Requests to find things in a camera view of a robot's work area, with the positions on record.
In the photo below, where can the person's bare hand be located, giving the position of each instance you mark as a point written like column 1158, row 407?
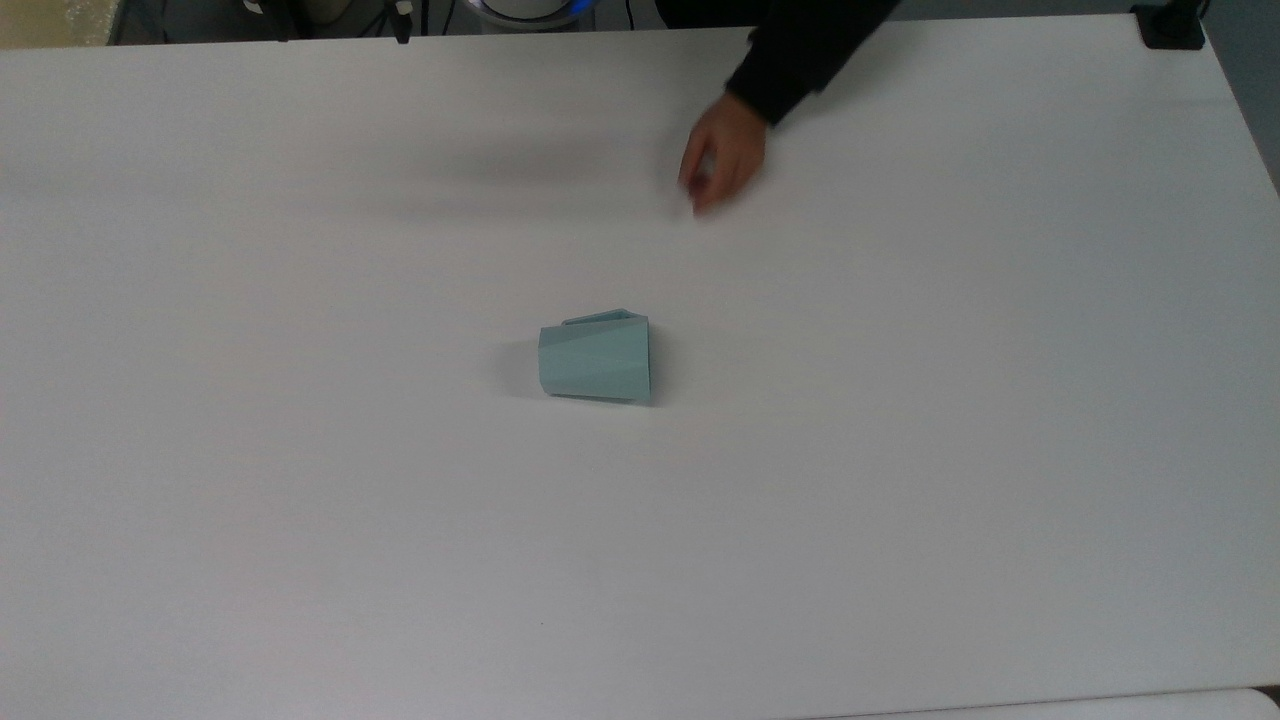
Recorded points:
column 725, row 150

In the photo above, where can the teal faceted cup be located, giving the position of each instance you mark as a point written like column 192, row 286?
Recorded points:
column 595, row 362

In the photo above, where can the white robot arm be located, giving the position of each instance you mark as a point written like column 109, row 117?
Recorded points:
column 530, row 9

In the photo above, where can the black sleeved forearm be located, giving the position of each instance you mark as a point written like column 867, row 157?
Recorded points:
column 800, row 45

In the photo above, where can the black table clamp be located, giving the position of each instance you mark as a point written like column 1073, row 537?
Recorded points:
column 1168, row 24

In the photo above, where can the yellowish textured panel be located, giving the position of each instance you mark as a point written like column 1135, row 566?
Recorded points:
column 55, row 22

